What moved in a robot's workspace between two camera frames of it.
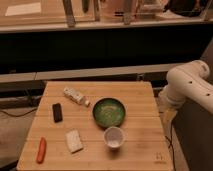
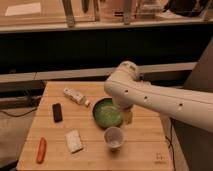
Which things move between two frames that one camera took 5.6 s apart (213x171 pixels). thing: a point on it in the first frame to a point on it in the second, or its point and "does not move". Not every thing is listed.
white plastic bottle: [76, 96] does not move
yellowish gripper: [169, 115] to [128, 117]
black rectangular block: [57, 112] does not move
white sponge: [73, 140] does not move
